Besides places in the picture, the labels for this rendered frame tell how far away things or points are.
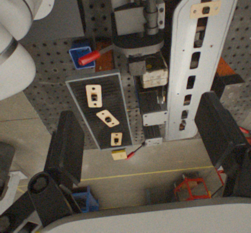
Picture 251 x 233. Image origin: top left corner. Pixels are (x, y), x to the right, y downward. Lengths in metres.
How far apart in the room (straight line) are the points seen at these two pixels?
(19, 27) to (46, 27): 0.28
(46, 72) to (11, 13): 0.58
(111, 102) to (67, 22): 0.40
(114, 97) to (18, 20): 0.30
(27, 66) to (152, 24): 0.27
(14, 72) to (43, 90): 0.75
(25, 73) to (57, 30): 0.41
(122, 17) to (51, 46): 0.63
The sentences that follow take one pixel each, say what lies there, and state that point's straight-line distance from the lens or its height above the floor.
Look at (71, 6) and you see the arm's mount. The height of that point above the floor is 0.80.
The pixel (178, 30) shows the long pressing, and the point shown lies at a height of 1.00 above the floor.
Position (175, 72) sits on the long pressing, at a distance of 0.69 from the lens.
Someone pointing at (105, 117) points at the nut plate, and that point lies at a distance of 0.56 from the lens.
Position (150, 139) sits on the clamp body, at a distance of 0.90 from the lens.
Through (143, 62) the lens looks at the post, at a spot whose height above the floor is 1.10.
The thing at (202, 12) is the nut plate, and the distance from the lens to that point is 0.60.
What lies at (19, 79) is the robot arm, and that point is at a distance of 0.42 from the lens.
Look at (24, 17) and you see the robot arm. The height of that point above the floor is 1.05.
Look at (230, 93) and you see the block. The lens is 0.85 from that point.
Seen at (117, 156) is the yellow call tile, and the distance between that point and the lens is 0.79.
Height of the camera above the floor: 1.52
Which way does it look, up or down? 42 degrees down
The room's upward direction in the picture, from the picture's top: 173 degrees clockwise
